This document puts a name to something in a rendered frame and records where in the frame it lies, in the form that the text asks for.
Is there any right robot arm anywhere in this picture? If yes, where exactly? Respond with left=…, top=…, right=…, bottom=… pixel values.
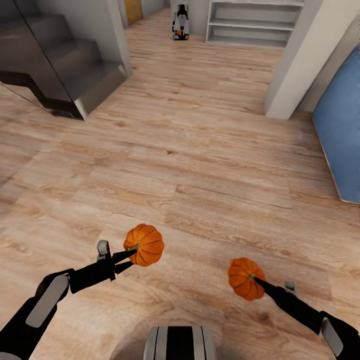
left=254, top=277, right=360, bottom=360

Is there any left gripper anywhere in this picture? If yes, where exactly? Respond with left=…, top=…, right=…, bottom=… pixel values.
left=84, top=249, right=137, bottom=287

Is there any robot trunk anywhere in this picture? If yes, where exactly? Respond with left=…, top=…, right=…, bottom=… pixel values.
left=143, top=326, right=217, bottom=360

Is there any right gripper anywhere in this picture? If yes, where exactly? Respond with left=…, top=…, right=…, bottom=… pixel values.
left=254, top=277, right=308, bottom=324

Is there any pumpkin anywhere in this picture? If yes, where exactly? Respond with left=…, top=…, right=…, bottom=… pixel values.
left=123, top=223, right=165, bottom=267
left=227, top=257, right=267, bottom=301

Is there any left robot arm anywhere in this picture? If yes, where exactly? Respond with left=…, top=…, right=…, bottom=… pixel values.
left=0, top=239, right=137, bottom=360

